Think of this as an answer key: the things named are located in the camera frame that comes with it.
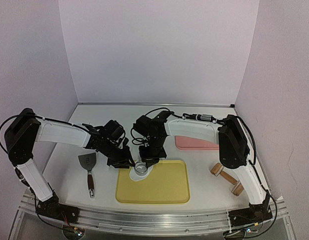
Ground wooden double-ended rolling pin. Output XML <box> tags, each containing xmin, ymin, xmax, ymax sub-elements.
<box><xmin>210</xmin><ymin>162</ymin><xmax>244</xmax><ymax>197</ymax></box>

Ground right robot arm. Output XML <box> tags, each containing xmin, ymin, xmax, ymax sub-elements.
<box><xmin>132</xmin><ymin>110</ymin><xmax>273</xmax><ymax>227</ymax></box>

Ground round metal cutter ring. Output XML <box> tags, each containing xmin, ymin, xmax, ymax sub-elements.
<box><xmin>134</xmin><ymin>161</ymin><xmax>148</xmax><ymax>175</ymax></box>

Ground white dough lump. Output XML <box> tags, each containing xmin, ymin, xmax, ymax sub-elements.
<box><xmin>129</xmin><ymin>164</ymin><xmax>153</xmax><ymax>182</ymax></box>

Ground pink plastic tray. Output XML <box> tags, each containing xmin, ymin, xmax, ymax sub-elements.
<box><xmin>174</xmin><ymin>136</ymin><xmax>219</xmax><ymax>151</ymax></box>

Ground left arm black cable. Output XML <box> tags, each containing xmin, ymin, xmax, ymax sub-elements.
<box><xmin>0</xmin><ymin>114</ymin><xmax>43</xmax><ymax>155</ymax></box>

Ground yellow plastic tray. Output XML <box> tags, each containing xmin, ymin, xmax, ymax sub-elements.
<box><xmin>115</xmin><ymin>160</ymin><xmax>191</xmax><ymax>205</ymax></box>

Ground metal scraper with wooden handle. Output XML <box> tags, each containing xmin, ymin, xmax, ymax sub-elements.
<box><xmin>78</xmin><ymin>152</ymin><xmax>97</xmax><ymax>199</ymax></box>

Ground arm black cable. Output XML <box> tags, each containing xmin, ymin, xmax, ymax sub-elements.
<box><xmin>0</xmin><ymin>114</ymin><xmax>43</xmax><ymax>155</ymax></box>
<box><xmin>129</xmin><ymin>107</ymin><xmax>258</xmax><ymax>166</ymax></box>

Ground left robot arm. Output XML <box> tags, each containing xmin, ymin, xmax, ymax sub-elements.
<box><xmin>0</xmin><ymin>108</ymin><xmax>135</xmax><ymax>224</ymax></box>

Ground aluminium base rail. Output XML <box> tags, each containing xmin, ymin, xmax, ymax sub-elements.
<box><xmin>8</xmin><ymin>194</ymin><xmax>295</xmax><ymax>240</ymax></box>

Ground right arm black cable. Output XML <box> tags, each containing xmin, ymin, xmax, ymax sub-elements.
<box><xmin>129</xmin><ymin>107</ymin><xmax>258</xmax><ymax>166</ymax></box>

